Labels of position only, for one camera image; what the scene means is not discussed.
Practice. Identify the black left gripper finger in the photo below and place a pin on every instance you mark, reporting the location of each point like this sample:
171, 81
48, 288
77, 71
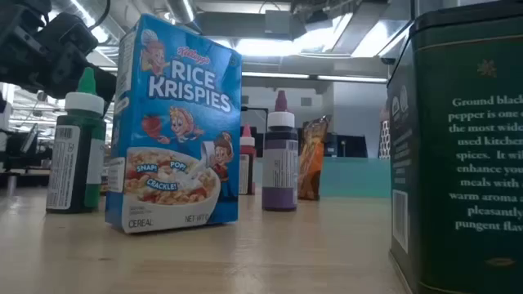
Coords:
106, 85

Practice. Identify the red food colouring bottle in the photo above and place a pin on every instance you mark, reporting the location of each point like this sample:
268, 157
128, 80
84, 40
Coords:
247, 163

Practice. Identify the purple food colouring bottle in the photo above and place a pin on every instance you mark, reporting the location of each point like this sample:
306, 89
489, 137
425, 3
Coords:
280, 163

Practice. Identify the blue Rice Krispies box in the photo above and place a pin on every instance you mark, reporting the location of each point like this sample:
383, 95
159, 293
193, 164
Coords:
175, 122

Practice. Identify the green food colouring bottle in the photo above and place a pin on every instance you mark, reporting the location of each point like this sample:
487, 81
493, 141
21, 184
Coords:
75, 163

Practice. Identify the background office desk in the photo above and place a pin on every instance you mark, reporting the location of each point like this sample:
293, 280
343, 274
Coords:
24, 171

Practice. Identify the ceiling light strip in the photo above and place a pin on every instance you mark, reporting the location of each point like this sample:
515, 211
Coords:
351, 78
274, 75

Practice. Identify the orange snack bag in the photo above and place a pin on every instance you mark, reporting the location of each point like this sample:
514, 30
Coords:
312, 163

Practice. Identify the teal plastic bin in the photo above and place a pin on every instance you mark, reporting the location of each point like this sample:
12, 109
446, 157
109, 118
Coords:
355, 177

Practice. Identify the dark green pepper tin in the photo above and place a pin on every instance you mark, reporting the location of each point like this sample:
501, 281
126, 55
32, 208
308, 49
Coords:
461, 163

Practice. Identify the silver ceiling duct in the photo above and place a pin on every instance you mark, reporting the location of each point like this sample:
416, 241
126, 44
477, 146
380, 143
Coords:
180, 10

